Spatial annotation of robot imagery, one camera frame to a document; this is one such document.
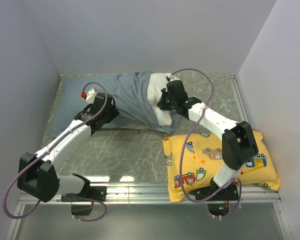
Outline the white pillow insert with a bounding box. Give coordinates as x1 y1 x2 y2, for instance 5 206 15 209
146 73 172 127

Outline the blue striped pillowcase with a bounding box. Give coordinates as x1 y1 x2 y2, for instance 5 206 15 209
48 71 181 138

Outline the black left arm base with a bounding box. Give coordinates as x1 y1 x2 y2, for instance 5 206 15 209
60 186 108 222

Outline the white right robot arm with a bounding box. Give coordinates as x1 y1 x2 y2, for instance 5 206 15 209
157 80 259 200

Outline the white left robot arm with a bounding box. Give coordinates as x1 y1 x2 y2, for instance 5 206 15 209
17 92 119 203

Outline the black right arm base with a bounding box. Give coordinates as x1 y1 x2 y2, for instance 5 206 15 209
192 182 241 218

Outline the yellow cartoon car pillow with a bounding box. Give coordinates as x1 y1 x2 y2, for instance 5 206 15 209
162 130 280 203

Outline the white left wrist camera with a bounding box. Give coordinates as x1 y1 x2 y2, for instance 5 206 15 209
81 87 98 104

